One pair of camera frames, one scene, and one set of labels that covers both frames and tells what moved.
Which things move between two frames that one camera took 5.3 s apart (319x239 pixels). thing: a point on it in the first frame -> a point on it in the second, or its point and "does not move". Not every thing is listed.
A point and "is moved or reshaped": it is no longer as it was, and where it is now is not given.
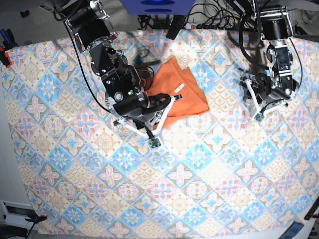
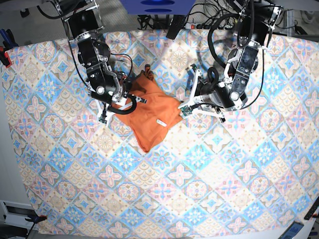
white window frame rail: [14, 213] does not move
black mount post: [175, 26] does not move
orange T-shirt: [170, 79] is moved or reshaped
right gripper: [263, 100] -> [210, 98]
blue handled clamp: [8, 38] does not move
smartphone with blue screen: [291, 232] does not move
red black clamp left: [4, 58] does not move
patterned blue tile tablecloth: [224, 172] does not move
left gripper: [148, 122] -> [104, 110]
